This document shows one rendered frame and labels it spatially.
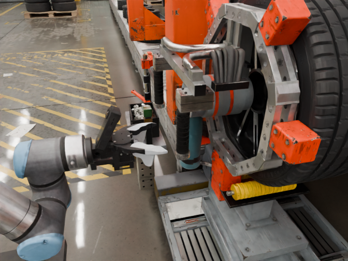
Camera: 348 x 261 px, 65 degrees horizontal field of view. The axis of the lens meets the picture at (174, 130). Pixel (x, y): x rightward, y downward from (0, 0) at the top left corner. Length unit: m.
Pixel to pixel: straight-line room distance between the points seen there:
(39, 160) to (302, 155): 0.62
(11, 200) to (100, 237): 0.98
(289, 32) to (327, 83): 0.15
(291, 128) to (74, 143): 0.53
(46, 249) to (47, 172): 0.17
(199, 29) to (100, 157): 0.76
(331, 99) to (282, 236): 0.76
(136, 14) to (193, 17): 1.95
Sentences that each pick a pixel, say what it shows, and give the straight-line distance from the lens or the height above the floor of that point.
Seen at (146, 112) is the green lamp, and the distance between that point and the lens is 1.27.
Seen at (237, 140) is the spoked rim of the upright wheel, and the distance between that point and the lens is 1.14.
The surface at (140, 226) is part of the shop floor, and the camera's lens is 1.60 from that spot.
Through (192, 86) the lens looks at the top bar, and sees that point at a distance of 0.67.
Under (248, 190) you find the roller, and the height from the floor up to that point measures 0.53.
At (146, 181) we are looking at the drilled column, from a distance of 1.76.
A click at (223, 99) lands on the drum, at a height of 0.87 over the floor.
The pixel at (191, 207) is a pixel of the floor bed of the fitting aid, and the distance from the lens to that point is 1.58.
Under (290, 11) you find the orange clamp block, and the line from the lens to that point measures 0.71.
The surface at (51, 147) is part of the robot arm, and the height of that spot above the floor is 0.85.
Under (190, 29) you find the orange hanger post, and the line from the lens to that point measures 1.27.
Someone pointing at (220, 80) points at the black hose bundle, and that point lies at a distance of 0.69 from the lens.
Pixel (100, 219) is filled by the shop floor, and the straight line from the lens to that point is 1.68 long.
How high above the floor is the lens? 1.22
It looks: 31 degrees down
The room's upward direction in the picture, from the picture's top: straight up
